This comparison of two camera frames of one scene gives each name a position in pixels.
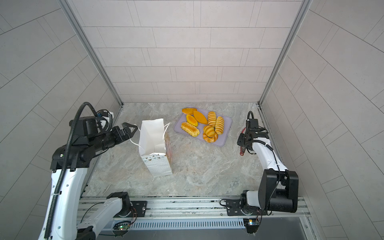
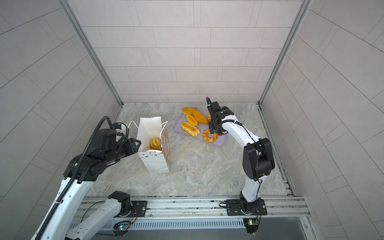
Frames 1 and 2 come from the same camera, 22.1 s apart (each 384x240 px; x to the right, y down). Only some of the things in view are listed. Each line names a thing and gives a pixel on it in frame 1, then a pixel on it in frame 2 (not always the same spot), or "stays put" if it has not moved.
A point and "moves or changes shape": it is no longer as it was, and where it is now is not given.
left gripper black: [126, 134] -> [132, 145]
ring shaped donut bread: [210, 139] stays put
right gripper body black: [242, 139] -> [213, 127]
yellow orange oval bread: [191, 120] stays put
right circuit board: [252, 224] stays put
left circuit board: [122, 226] stays put
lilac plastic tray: [207, 126] stays put
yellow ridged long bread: [190, 129] stays put
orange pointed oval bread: [200, 117] stays put
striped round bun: [209, 130] -> [155, 144]
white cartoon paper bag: [154, 147] stays put
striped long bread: [220, 125] moves or changes shape
